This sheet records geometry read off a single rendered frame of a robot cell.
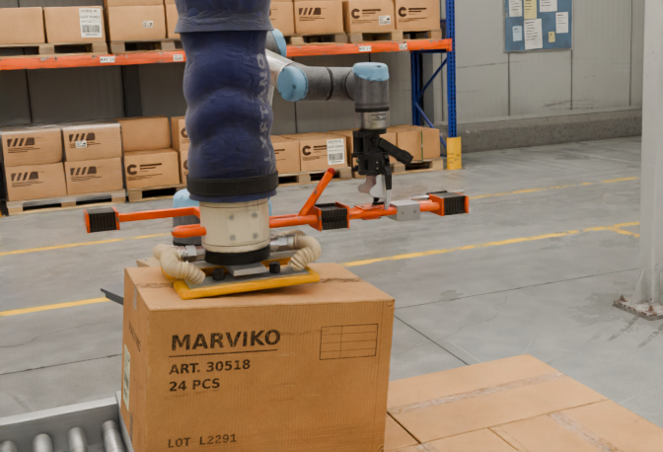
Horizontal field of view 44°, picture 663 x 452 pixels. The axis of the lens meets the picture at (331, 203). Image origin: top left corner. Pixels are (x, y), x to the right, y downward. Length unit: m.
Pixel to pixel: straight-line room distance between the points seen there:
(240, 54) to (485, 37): 10.35
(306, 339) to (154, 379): 0.36
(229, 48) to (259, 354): 0.71
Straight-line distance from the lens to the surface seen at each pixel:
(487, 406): 2.41
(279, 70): 2.23
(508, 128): 12.27
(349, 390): 2.06
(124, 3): 9.20
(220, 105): 1.92
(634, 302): 5.03
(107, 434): 2.40
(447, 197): 2.23
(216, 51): 1.92
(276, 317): 1.93
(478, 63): 12.12
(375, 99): 2.11
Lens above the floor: 1.55
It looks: 11 degrees down
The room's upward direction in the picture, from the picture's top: 3 degrees counter-clockwise
